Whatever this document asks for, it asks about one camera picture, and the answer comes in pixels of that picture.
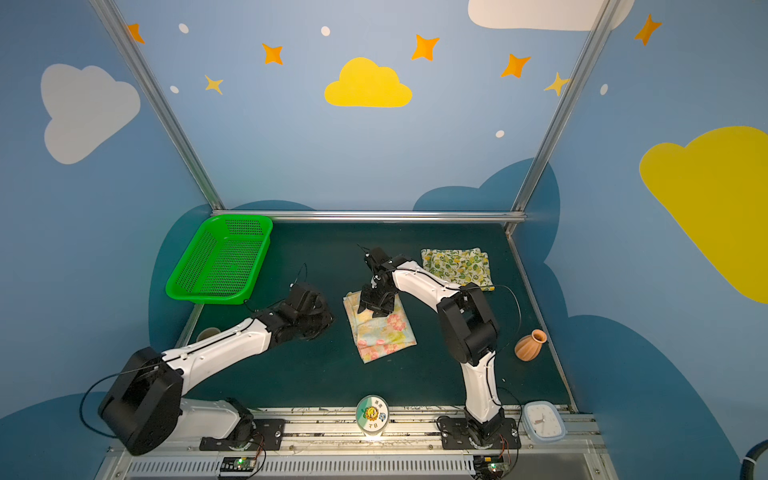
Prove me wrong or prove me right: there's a green plastic basket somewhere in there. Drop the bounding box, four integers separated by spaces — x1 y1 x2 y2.
165 214 273 305

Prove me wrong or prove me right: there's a green circuit board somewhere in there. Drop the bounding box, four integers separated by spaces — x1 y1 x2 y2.
218 456 257 479
472 456 508 480

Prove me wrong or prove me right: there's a right green circuit board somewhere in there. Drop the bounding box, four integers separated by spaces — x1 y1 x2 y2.
472 456 508 480

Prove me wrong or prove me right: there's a grey ceramic mug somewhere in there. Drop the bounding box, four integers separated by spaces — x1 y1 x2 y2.
196 327 221 342

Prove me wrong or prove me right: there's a pastel floral skirt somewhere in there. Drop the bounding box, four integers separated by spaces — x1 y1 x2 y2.
343 292 417 364

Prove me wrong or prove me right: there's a right aluminium frame post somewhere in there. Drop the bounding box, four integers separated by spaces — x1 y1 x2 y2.
509 0 621 224

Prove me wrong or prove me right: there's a lemon print skirt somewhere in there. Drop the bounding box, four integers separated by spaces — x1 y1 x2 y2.
421 248 495 291

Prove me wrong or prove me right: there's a white square clock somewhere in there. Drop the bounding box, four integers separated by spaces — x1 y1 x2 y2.
521 400 567 444

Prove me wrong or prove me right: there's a left green circuit board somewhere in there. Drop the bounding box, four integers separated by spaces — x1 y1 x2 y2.
218 456 257 479

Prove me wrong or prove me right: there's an aluminium rail base frame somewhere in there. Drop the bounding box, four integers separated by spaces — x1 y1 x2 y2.
96 406 618 479

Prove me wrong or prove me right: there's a small terracotta cup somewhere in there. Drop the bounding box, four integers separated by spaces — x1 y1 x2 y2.
514 329 548 362

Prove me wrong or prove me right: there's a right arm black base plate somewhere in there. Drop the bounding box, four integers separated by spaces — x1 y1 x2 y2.
435 416 522 450

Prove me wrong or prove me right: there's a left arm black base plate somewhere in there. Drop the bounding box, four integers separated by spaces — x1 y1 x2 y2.
199 419 285 452

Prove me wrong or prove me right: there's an aluminium frame post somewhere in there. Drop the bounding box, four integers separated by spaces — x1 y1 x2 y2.
90 0 226 210
509 0 621 224

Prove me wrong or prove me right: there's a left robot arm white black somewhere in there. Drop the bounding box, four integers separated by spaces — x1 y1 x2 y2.
78 282 334 456

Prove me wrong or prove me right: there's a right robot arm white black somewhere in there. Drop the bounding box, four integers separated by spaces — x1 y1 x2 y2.
358 247 505 448

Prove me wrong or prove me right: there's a round white green tape dispenser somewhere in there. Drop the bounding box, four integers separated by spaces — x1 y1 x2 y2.
355 395 390 437

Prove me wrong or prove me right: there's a left aluminium frame post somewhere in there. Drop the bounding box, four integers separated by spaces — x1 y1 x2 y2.
90 0 226 210

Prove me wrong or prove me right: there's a black corrugated hose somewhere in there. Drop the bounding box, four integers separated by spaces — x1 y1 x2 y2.
739 439 768 480

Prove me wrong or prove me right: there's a rear aluminium frame bar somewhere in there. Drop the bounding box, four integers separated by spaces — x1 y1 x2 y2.
212 210 526 224

